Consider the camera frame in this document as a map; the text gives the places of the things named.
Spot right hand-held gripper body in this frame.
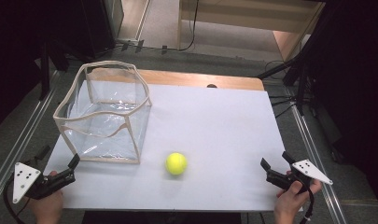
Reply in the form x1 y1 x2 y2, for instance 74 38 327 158
265 159 334 194

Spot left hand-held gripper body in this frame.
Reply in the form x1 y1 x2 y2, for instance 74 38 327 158
11 158 77 205

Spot clear plastic box beige trim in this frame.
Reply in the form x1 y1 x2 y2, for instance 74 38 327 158
52 60 153 165

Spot yellow tennis ball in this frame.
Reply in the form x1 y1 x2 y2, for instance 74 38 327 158
164 151 189 175

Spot person's left hand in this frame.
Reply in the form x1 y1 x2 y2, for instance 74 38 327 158
29 170 64 224

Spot person's right hand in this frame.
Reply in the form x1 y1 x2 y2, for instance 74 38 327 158
273 178 323 224

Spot white board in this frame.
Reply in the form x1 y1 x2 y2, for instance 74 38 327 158
44 79 303 213

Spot black metal stand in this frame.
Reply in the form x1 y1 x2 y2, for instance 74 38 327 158
36 35 70 102

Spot black tripod stand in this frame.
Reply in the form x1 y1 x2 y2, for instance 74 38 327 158
256 0 326 117

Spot black curtain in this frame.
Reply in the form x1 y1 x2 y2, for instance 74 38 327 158
0 0 85 136
297 0 378 216

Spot wooden table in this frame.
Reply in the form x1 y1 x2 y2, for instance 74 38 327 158
92 67 266 92

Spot dark cabinet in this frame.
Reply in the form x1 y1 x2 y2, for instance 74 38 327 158
78 0 125 61

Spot light wooden furniture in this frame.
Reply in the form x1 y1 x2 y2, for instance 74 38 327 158
176 0 327 63

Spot metal floor rail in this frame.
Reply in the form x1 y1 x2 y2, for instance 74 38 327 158
0 70 62 213
288 101 349 224

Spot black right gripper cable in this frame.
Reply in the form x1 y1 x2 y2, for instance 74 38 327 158
301 178 316 224

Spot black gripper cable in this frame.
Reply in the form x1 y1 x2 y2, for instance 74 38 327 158
301 178 316 224
2 175 33 224

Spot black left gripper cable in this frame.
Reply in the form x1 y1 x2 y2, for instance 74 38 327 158
2 175 33 224

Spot black floor cables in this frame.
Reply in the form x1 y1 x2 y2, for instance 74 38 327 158
263 59 300 119

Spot black hanging cable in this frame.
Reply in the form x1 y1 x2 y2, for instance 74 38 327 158
176 0 201 52

